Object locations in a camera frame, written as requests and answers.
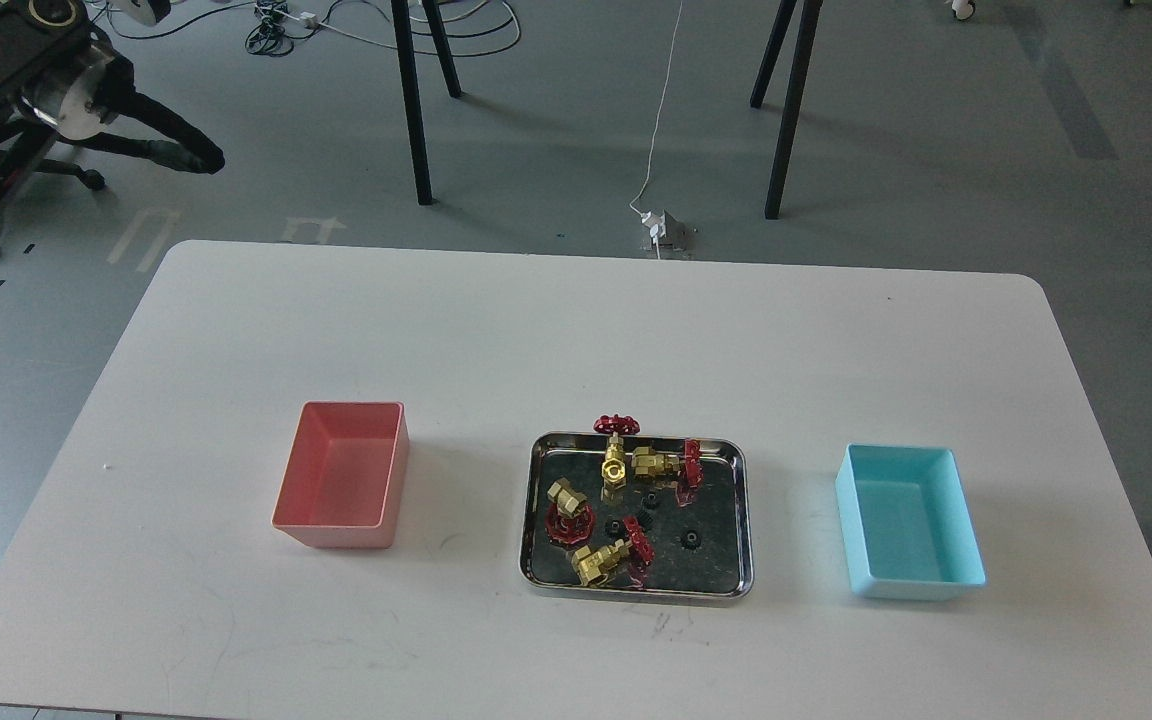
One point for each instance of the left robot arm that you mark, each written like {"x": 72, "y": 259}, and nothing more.
{"x": 62, "y": 81}

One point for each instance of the pink plastic box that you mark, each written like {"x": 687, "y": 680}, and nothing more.
{"x": 343, "y": 482}

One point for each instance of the blue plastic box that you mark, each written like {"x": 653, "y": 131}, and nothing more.
{"x": 908, "y": 533}

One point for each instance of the floor power socket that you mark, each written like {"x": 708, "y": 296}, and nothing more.
{"x": 665, "y": 234}

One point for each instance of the stainless steel tray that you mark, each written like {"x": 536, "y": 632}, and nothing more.
{"x": 720, "y": 570}

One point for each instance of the black table leg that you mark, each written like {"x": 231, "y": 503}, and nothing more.
{"x": 779, "y": 29}
{"x": 411, "y": 99}
{"x": 433, "y": 16}
{"x": 803, "y": 49}

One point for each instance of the brass valve upright red handle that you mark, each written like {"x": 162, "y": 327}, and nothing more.
{"x": 614, "y": 466}

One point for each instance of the brass valve sideways red handle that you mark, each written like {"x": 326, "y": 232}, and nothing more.
{"x": 653, "y": 465}

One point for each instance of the brass valve front red handle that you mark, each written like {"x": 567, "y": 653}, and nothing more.
{"x": 596, "y": 566}

